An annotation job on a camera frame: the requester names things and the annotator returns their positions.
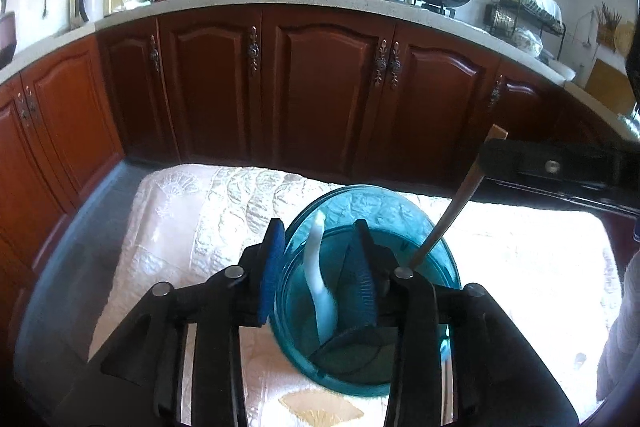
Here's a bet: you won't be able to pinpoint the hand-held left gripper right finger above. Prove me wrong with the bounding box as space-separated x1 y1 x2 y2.
352 221 581 427

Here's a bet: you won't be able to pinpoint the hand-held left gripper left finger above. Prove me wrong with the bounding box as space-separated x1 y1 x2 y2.
100 218 286 427

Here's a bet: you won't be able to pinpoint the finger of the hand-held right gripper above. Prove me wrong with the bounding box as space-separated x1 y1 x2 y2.
477 138 640 214

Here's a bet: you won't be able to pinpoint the dark brown wooden chopstick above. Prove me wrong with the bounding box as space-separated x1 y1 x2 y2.
410 125 509 268

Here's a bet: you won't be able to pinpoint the wooden cutting board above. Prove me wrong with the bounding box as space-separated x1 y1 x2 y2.
585 59 636 115

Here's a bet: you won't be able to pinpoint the white plastic spoon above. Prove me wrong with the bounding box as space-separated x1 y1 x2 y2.
303 213 338 340

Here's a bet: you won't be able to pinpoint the white quilted tablecloth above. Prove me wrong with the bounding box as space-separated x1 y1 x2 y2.
87 164 621 427

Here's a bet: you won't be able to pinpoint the white lidded tureen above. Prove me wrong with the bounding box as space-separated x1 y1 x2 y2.
512 27 543 58

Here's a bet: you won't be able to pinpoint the red-brown wooden base cabinets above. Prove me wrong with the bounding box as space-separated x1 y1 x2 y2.
0 4 636 323

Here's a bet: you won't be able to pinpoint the wall utensil holder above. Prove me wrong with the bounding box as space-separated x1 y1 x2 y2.
595 2 623 52

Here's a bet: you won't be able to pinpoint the black wire dish rack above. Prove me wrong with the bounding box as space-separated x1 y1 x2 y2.
484 0 567 58

